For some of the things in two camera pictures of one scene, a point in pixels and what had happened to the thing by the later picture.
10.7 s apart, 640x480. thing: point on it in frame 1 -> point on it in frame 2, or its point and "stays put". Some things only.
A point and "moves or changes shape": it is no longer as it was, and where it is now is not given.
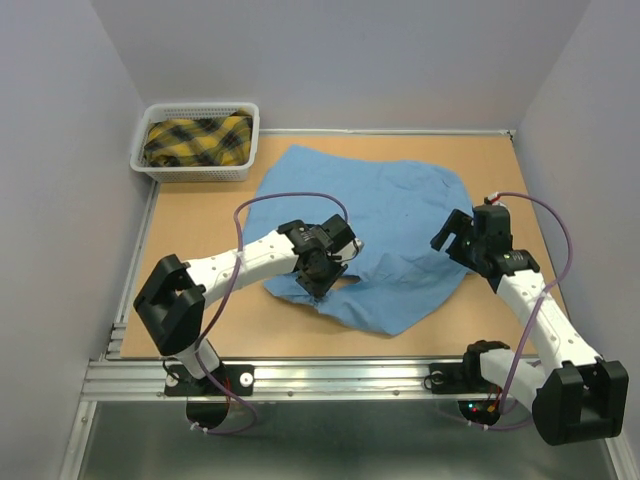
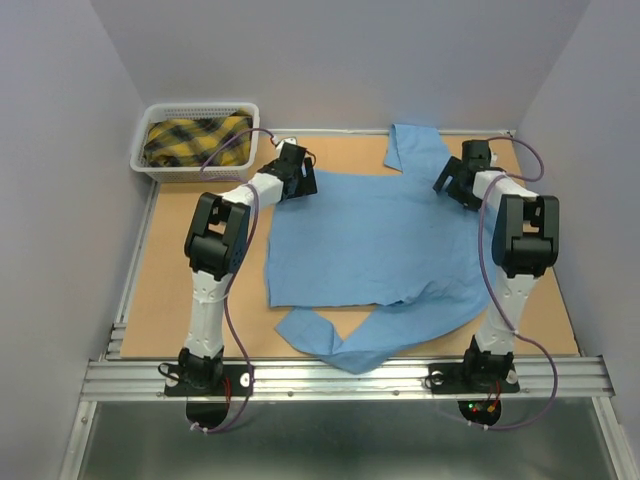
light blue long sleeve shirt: (395, 210) moves or changes shape
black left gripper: (319, 289) -> (306, 185)
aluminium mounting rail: (144, 380) stays put
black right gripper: (457, 221) -> (454, 168)
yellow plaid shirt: (220, 140) stays put
